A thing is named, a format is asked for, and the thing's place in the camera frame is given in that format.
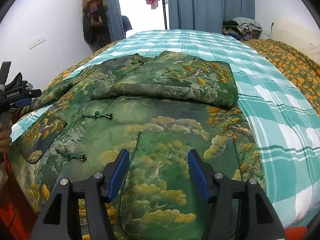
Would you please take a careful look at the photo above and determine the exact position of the green landscape print garment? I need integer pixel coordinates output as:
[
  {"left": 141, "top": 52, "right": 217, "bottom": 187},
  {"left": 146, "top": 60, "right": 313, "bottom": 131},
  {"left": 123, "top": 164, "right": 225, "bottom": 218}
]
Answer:
[{"left": 9, "top": 51, "right": 265, "bottom": 239}]

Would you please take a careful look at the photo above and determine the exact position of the pile of clothes by bed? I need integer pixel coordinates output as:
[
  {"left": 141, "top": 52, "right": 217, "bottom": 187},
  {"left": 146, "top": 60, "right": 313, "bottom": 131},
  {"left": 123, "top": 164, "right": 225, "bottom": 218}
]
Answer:
[{"left": 222, "top": 17, "right": 263, "bottom": 41}]

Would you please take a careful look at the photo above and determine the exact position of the person's left hand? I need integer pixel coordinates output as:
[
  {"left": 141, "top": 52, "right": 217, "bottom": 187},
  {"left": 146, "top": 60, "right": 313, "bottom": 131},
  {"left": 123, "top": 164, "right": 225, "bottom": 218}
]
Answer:
[{"left": 0, "top": 120, "right": 12, "bottom": 154}]

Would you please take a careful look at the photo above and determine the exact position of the teal white plaid blanket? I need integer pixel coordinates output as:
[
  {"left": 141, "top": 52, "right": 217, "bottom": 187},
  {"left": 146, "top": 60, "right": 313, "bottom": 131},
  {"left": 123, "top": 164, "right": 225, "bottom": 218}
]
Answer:
[{"left": 11, "top": 30, "right": 319, "bottom": 227}]

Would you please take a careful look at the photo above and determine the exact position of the blue curtain left panel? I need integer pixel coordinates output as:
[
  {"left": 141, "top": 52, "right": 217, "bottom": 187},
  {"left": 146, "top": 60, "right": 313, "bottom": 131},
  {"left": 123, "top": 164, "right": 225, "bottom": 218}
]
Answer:
[{"left": 104, "top": 0, "right": 125, "bottom": 41}]

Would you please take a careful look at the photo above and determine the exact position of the blue curtain panel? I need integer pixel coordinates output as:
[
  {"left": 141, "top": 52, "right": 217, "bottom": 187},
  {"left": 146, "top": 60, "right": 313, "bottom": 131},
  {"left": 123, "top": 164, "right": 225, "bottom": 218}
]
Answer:
[
  {"left": 104, "top": 0, "right": 125, "bottom": 41},
  {"left": 168, "top": 0, "right": 255, "bottom": 33}
]

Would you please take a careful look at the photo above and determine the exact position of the orange floral green bedsheet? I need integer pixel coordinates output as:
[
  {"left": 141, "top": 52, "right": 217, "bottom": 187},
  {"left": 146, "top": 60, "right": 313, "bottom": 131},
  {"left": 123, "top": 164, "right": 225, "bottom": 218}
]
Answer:
[{"left": 35, "top": 39, "right": 319, "bottom": 114}]

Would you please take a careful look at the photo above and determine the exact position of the black drying rack pole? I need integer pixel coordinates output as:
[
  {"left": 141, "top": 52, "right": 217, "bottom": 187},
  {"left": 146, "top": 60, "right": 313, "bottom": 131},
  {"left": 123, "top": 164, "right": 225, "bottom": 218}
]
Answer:
[{"left": 162, "top": 0, "right": 168, "bottom": 30}]

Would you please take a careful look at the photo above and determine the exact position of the cream pillow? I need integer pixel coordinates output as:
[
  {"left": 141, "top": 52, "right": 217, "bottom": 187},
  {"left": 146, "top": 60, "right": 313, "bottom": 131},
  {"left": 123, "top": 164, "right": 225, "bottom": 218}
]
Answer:
[{"left": 270, "top": 19, "right": 320, "bottom": 64}]

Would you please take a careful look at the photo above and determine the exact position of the blue curtain right panel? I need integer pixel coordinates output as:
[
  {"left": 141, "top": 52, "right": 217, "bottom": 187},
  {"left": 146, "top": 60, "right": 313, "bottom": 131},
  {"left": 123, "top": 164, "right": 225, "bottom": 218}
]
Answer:
[{"left": 168, "top": 0, "right": 255, "bottom": 33}]

